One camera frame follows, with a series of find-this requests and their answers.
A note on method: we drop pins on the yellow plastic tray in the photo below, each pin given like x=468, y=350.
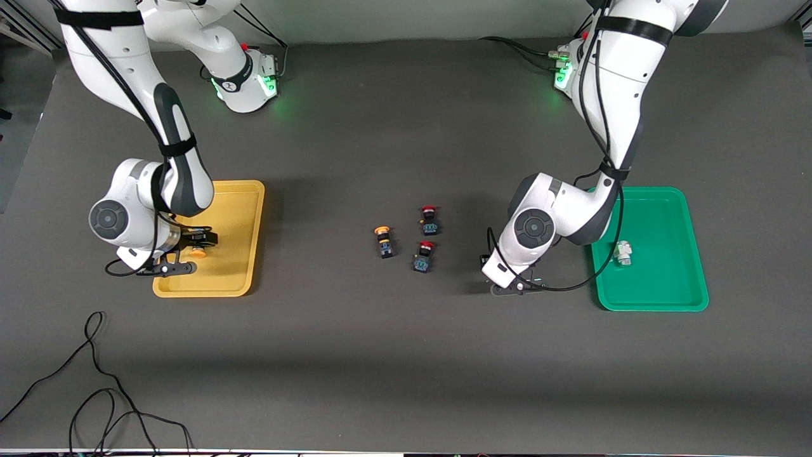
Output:
x=228, y=216

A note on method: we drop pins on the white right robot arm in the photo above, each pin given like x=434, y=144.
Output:
x=114, y=57

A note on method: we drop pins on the dark grey table mat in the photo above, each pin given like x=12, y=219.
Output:
x=406, y=355

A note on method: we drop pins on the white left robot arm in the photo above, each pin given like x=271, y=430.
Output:
x=609, y=82

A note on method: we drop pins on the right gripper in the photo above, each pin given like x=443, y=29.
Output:
x=188, y=240

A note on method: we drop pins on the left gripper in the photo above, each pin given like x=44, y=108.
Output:
x=483, y=259

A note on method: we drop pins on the yellow push button switch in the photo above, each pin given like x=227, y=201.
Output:
x=384, y=244
x=198, y=252

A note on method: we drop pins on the aluminium frame profile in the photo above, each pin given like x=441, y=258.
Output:
x=25, y=32

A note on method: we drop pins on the green plastic tray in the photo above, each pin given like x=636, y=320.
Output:
x=660, y=273

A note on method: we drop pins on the green push button switch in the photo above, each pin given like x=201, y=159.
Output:
x=624, y=252

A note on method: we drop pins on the red push button switch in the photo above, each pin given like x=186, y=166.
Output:
x=429, y=222
x=423, y=259

